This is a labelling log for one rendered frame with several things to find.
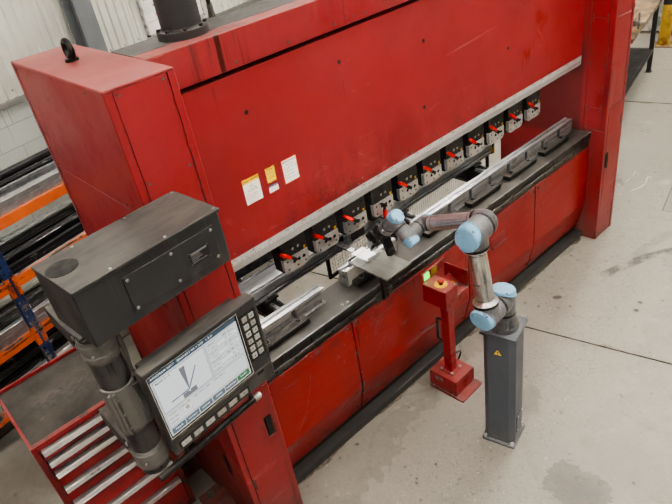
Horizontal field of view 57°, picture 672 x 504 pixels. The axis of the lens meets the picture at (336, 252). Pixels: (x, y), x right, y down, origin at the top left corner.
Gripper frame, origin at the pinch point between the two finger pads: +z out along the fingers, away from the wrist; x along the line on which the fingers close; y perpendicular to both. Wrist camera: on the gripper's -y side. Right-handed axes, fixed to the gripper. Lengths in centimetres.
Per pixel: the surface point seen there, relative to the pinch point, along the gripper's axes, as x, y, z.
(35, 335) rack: 141, 91, 127
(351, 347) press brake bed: 29, -32, 30
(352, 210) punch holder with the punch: 4.7, 20.1, -15.5
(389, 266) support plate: 0.7, -12.1, -3.9
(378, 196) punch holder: -14.0, 19.4, -14.7
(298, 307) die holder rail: 47.4, -0.9, 12.0
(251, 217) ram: 61, 36, -34
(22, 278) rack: 133, 116, 101
